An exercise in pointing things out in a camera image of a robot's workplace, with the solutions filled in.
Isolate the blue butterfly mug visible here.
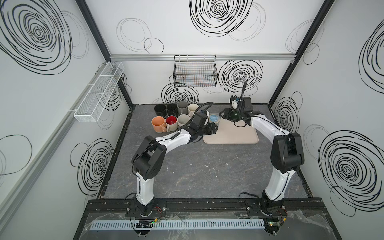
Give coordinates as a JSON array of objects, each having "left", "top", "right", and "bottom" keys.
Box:
[{"left": 209, "top": 114, "right": 221, "bottom": 126}]

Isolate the beige tan mug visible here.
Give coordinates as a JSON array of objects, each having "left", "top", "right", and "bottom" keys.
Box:
[{"left": 177, "top": 114, "right": 191, "bottom": 128}]

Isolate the grey mug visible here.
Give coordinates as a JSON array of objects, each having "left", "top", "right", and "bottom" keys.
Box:
[{"left": 177, "top": 101, "right": 189, "bottom": 116}]

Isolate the cream white mug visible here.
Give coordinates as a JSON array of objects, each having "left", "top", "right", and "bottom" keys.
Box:
[{"left": 165, "top": 116, "right": 178, "bottom": 133}]

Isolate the orange cream mug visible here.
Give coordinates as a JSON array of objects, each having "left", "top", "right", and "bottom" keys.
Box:
[{"left": 151, "top": 116, "right": 167, "bottom": 133}]

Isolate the white black mug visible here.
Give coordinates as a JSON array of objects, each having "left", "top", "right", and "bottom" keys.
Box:
[{"left": 154, "top": 104, "right": 167, "bottom": 118}]

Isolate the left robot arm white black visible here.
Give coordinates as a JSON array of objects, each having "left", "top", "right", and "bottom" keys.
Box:
[{"left": 132, "top": 110, "right": 218, "bottom": 216}]

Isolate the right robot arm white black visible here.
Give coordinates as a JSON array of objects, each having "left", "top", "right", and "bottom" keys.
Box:
[{"left": 219, "top": 95, "right": 305, "bottom": 215}]

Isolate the beige plastic tray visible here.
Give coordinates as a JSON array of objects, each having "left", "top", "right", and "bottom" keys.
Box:
[{"left": 203, "top": 118, "right": 259, "bottom": 145}]

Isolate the black wire hanging basket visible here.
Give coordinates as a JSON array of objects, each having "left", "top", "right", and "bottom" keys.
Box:
[{"left": 172, "top": 54, "right": 219, "bottom": 88}]

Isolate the white slotted cable duct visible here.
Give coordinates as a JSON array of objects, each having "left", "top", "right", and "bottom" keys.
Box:
[{"left": 90, "top": 219, "right": 265, "bottom": 231}]

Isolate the white wire shelf basket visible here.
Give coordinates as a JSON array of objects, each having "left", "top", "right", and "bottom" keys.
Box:
[{"left": 74, "top": 62, "right": 125, "bottom": 123}]

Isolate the aluminium wall rail back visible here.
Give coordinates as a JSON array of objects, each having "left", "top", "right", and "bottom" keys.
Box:
[{"left": 110, "top": 53, "right": 296, "bottom": 62}]

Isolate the aluminium wall rail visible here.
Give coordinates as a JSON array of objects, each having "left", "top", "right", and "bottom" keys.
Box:
[
  {"left": 110, "top": 53, "right": 296, "bottom": 62},
  {"left": 1, "top": 57, "right": 102, "bottom": 227}
]

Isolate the black corner frame post right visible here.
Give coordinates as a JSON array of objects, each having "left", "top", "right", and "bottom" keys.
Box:
[{"left": 268, "top": 0, "right": 335, "bottom": 107}]

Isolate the black corner frame post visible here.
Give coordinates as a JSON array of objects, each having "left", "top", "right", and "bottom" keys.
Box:
[
  {"left": 268, "top": 0, "right": 335, "bottom": 107},
  {"left": 76, "top": 0, "right": 134, "bottom": 109}
]

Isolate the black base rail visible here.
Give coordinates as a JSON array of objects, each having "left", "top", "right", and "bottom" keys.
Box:
[{"left": 83, "top": 198, "right": 325, "bottom": 218}]

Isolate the black corner frame post left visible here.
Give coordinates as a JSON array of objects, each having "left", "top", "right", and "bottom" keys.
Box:
[{"left": 76, "top": 0, "right": 134, "bottom": 109}]

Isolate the aluminium wall rail left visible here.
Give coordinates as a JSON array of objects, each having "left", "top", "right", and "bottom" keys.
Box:
[{"left": 1, "top": 57, "right": 102, "bottom": 227}]

